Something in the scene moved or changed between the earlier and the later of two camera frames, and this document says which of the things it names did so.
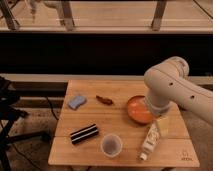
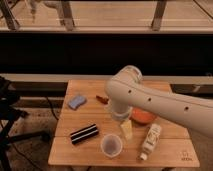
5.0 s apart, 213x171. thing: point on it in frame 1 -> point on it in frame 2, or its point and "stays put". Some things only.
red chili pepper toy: [105, 100] stays put
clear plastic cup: [111, 145] stays put
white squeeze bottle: [151, 141] stays put
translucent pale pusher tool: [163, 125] -> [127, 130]
